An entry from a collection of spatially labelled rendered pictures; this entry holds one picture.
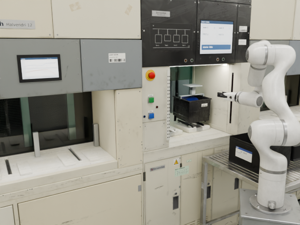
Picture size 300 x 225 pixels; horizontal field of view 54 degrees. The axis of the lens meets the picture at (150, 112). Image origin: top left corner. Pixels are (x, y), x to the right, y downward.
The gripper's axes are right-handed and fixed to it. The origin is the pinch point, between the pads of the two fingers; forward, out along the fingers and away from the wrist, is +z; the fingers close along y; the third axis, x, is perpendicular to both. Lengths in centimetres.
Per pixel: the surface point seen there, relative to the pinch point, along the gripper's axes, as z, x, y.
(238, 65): -1.2, 19.3, 13.8
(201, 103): 22.3, -10.3, 0.9
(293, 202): -71, -43, -21
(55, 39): 5, 37, -111
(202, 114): 22.8, -19.4, 2.6
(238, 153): -23.7, -35.0, -6.9
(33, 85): 6, 15, -123
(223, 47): 1.7, 32.4, 1.1
